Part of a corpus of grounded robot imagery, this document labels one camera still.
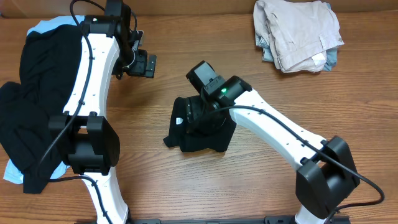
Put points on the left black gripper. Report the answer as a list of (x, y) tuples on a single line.
[(140, 69)]

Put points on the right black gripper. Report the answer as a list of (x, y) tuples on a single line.
[(195, 114)]

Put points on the black t-shirt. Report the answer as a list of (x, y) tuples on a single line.
[(196, 142)]

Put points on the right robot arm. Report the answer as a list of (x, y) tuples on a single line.
[(324, 168)]

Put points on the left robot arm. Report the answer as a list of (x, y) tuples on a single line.
[(82, 135)]

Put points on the black clothes pile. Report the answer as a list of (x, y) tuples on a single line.
[(48, 68)]

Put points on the beige folded trousers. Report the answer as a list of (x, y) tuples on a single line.
[(298, 33)]

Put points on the grey-blue folded garment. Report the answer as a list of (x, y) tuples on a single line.
[(331, 54)]

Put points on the light blue garment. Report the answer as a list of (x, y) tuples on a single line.
[(12, 173)]

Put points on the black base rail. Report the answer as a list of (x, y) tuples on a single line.
[(211, 221)]

